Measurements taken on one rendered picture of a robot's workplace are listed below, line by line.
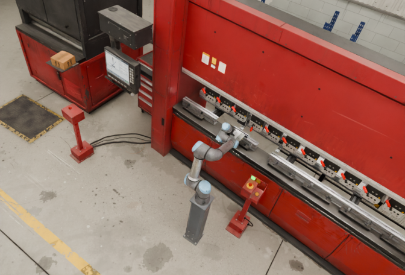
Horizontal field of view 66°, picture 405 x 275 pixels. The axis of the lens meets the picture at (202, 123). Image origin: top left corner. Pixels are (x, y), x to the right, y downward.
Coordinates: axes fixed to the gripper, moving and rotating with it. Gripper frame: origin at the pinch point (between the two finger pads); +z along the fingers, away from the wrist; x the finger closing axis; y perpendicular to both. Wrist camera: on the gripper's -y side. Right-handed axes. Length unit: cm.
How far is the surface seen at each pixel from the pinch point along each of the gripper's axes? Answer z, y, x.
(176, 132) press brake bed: 44, -34, 74
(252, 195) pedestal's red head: 10, -40, -52
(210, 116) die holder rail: 15.4, 4.6, 36.9
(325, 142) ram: -28, 39, -83
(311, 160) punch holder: -8, 21, -81
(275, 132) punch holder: -11.3, 24.8, -38.5
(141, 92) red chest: 63, -18, 163
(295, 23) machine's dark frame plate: -79, 101, -15
